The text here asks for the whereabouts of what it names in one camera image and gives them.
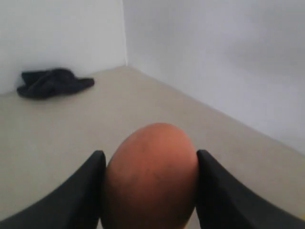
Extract brown egg corner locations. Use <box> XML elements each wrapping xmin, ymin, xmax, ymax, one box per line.
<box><xmin>101</xmin><ymin>123</ymin><xmax>199</xmax><ymax>229</ymax></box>

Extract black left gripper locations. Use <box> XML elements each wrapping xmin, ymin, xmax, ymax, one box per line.
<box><xmin>17</xmin><ymin>68</ymin><xmax>95</xmax><ymax>100</ymax></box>

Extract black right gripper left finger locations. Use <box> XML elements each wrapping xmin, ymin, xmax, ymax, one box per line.
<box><xmin>0</xmin><ymin>150</ymin><xmax>106</xmax><ymax>229</ymax></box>

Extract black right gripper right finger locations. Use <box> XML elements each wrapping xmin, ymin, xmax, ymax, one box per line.
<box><xmin>196</xmin><ymin>150</ymin><xmax>305</xmax><ymax>229</ymax></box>

